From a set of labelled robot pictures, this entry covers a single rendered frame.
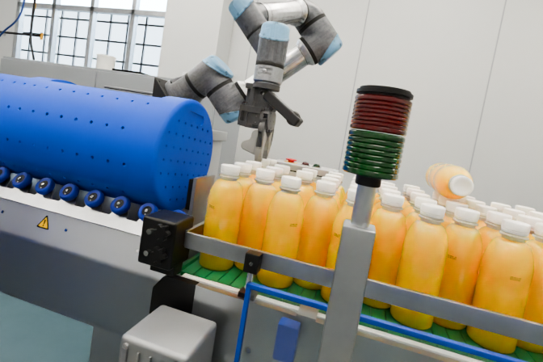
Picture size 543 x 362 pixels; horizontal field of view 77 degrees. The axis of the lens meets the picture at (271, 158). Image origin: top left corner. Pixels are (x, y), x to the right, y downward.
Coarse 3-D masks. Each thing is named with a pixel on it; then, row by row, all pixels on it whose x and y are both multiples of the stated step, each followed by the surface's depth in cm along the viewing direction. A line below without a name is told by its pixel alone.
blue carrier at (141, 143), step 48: (0, 96) 86; (48, 96) 84; (96, 96) 82; (144, 96) 82; (0, 144) 85; (48, 144) 80; (96, 144) 77; (144, 144) 74; (192, 144) 87; (144, 192) 77
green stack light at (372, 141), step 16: (352, 144) 39; (368, 144) 37; (384, 144) 37; (400, 144) 37; (352, 160) 38; (368, 160) 37; (384, 160) 37; (400, 160) 38; (368, 176) 37; (384, 176) 37
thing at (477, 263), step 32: (384, 224) 63; (416, 224) 60; (448, 224) 67; (480, 224) 69; (384, 256) 62; (416, 256) 58; (448, 256) 60; (480, 256) 59; (512, 256) 54; (416, 288) 58; (448, 288) 60; (480, 288) 57; (512, 288) 54; (416, 320) 58; (512, 352) 55
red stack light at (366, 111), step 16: (368, 96) 37; (384, 96) 36; (352, 112) 40; (368, 112) 37; (384, 112) 37; (400, 112) 37; (352, 128) 41; (368, 128) 37; (384, 128) 37; (400, 128) 37
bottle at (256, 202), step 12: (264, 180) 70; (252, 192) 69; (264, 192) 69; (252, 204) 69; (264, 204) 69; (252, 216) 69; (264, 216) 69; (240, 228) 71; (252, 228) 69; (264, 228) 69; (240, 240) 70; (252, 240) 69; (240, 264) 70
